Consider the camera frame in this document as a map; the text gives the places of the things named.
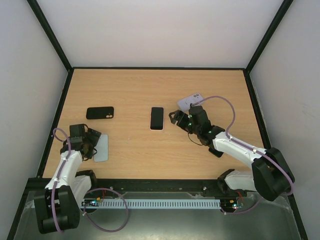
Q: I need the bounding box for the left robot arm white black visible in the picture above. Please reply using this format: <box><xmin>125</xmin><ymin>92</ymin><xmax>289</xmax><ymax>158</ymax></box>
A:
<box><xmin>33</xmin><ymin>123</ymin><xmax>102</xmax><ymax>234</ymax></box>

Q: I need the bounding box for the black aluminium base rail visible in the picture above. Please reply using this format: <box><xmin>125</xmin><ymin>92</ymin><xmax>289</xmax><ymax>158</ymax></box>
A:
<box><xmin>26</xmin><ymin>176</ymin><xmax>291</xmax><ymax>198</ymax></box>

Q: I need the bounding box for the black smartphone right side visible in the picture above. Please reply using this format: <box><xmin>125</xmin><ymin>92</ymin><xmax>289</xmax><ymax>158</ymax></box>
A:
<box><xmin>208</xmin><ymin>147</ymin><xmax>224</xmax><ymax>158</ymax></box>

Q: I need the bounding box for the white slotted cable duct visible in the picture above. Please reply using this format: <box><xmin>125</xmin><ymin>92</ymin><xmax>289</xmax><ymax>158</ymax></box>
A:
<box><xmin>80</xmin><ymin>199</ymin><xmax>221</xmax><ymax>210</ymax></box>

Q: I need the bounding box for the light blue smartphone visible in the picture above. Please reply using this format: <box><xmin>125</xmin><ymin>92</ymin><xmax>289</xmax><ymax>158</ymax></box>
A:
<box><xmin>94</xmin><ymin>134</ymin><xmax>109</xmax><ymax>163</ymax></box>

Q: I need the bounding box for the pink phone case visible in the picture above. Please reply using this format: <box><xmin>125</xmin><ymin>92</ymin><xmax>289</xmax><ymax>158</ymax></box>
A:
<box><xmin>149</xmin><ymin>106</ymin><xmax>166</xmax><ymax>131</ymax></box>

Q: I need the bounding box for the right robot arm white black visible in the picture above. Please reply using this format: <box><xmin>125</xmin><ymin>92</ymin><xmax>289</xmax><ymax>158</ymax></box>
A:
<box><xmin>169</xmin><ymin>106</ymin><xmax>295</xmax><ymax>201</ymax></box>

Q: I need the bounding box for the black enclosure frame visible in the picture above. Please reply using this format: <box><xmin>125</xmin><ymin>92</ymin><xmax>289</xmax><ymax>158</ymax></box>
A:
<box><xmin>7</xmin><ymin>0</ymin><xmax>308</xmax><ymax>240</ymax></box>

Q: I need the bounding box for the black phone case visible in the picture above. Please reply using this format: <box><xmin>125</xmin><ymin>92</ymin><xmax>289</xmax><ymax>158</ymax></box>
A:
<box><xmin>86</xmin><ymin>106</ymin><xmax>115</xmax><ymax>120</ymax></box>

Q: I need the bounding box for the lilac magsafe phone case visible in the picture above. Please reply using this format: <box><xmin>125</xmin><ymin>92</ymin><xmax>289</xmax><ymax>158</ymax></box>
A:
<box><xmin>177</xmin><ymin>92</ymin><xmax>204</xmax><ymax>112</ymax></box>

